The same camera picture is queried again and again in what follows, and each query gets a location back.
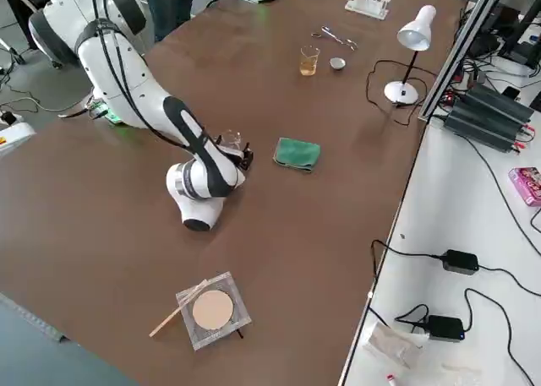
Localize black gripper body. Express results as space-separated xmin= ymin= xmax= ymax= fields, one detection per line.
xmin=221 ymin=147 xmax=246 ymax=170

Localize small clear glass beaker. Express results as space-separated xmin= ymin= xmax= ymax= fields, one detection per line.
xmin=219 ymin=128 xmax=244 ymax=151

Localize green folded cloth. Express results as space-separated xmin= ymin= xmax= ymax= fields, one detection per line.
xmin=272 ymin=137 xmax=322 ymax=176

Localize glass beaker with yellow liquid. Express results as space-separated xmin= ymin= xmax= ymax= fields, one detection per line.
xmin=299 ymin=44 xmax=320 ymax=77

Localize person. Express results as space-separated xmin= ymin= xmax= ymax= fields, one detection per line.
xmin=141 ymin=0 xmax=196 ymax=43

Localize metal crucible tongs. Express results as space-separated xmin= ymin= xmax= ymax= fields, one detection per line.
xmin=310 ymin=25 xmax=360 ymax=52

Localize wooden test tube clamp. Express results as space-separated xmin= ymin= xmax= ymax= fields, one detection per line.
xmin=148 ymin=277 xmax=211 ymax=339

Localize white test tube rack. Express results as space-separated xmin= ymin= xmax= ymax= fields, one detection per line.
xmin=343 ymin=0 xmax=395 ymax=21

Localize white desk lamp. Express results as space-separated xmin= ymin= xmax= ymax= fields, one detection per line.
xmin=383 ymin=4 xmax=438 ymax=106

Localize white control box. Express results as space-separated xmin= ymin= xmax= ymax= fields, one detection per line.
xmin=0 ymin=121 xmax=37 ymax=159

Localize white power strip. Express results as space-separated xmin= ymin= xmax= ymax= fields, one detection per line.
xmin=0 ymin=109 xmax=23 ymax=128

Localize black power supply unit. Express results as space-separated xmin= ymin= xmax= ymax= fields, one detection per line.
xmin=442 ymin=101 xmax=525 ymax=153
xmin=462 ymin=84 xmax=534 ymax=123

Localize clear plastic bag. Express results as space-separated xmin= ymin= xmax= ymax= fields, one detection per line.
xmin=362 ymin=321 xmax=424 ymax=371

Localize black power adapter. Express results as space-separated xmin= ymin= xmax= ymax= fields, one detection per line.
xmin=427 ymin=314 xmax=466 ymax=342
xmin=441 ymin=248 xmax=480 ymax=275

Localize pink printed box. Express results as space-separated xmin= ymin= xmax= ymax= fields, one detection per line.
xmin=507 ymin=165 xmax=541 ymax=209

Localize black computer monitor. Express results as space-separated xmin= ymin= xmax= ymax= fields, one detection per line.
xmin=496 ymin=0 xmax=541 ymax=78

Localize black lamp cable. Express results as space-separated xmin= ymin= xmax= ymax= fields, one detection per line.
xmin=364 ymin=59 xmax=437 ymax=128

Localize square wire gauze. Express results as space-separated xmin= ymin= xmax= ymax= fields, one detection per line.
xmin=174 ymin=269 xmax=254 ymax=352

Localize black adapter cable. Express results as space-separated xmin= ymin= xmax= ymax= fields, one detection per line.
xmin=476 ymin=264 xmax=541 ymax=297
xmin=462 ymin=287 xmax=537 ymax=382
xmin=370 ymin=238 xmax=445 ymax=299
xmin=394 ymin=303 xmax=433 ymax=334

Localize aluminium frame post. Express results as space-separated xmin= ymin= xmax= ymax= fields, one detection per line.
xmin=417 ymin=0 xmax=511 ymax=124

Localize black power supply cable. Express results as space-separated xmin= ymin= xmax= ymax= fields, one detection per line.
xmin=457 ymin=133 xmax=541 ymax=254

